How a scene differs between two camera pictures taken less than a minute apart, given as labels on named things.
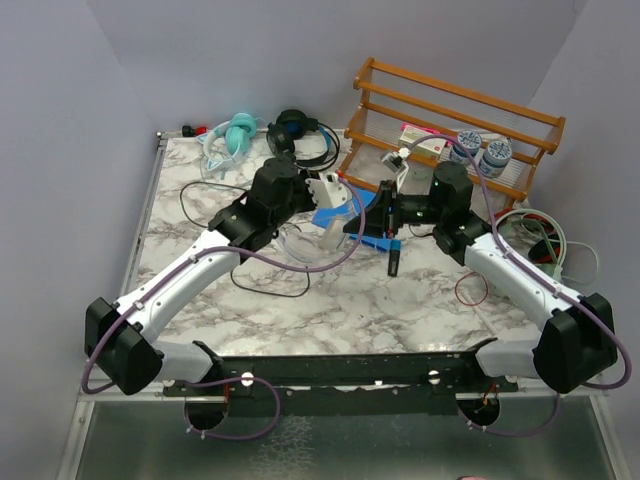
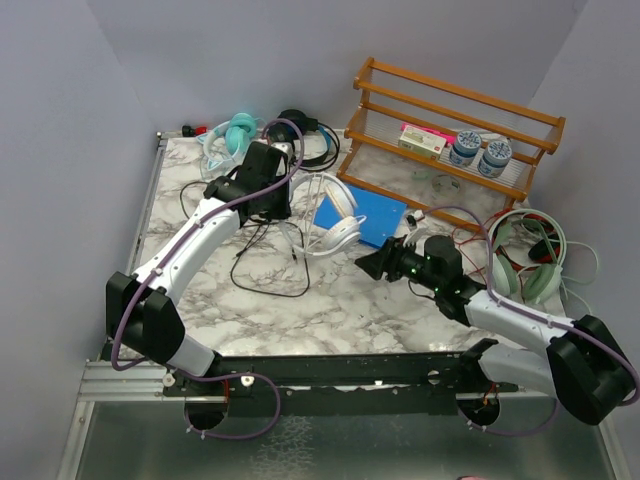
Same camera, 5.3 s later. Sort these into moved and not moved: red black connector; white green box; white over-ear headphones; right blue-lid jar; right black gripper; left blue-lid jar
Moved: right black gripper; white over-ear headphones
Not moved: left blue-lid jar; right blue-lid jar; white green box; red black connector
